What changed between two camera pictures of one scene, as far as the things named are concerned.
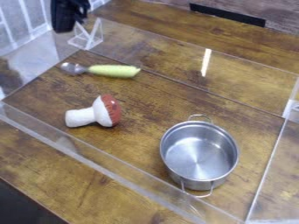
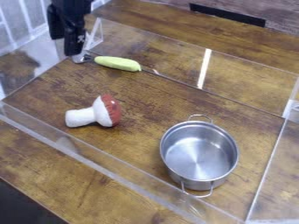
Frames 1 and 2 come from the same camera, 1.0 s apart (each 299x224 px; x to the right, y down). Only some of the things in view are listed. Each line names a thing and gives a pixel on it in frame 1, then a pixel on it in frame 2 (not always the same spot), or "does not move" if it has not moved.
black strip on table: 247,20 does not move
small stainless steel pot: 198,152 does not move
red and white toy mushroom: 104,112 does not move
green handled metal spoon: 100,70 -> 113,62
